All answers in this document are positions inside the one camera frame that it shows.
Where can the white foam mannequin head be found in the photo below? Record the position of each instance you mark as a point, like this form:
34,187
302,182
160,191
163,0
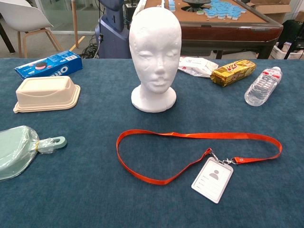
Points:
154,47

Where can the white snack packet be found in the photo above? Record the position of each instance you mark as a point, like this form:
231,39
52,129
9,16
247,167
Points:
194,66

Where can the blue grey machine base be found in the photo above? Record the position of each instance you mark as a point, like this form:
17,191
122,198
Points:
111,35

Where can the gold biscuit packet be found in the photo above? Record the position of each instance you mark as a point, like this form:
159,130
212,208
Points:
232,72

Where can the blue table cloth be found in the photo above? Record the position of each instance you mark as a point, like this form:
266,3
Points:
95,202

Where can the brown mahjong table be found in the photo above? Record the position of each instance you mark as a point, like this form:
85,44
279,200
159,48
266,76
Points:
225,35

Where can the beige plastic lunch box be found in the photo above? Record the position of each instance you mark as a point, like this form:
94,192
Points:
45,92

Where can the clear plastic water bottle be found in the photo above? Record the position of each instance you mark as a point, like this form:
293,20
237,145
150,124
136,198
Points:
261,88

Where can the blue Oreo cookie box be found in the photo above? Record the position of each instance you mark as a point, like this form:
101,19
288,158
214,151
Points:
47,65

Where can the wooden pole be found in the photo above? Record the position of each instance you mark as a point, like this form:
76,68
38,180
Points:
75,23

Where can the black round disc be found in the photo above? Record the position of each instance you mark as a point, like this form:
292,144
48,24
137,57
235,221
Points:
196,2

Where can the white storage crate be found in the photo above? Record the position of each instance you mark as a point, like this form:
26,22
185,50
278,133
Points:
276,52

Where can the cardboard box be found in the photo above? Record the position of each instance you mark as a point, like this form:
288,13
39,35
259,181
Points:
273,9

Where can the white chair with wooden legs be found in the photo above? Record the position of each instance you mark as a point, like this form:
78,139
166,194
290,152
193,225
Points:
23,16

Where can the black bag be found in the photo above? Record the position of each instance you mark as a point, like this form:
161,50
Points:
291,31

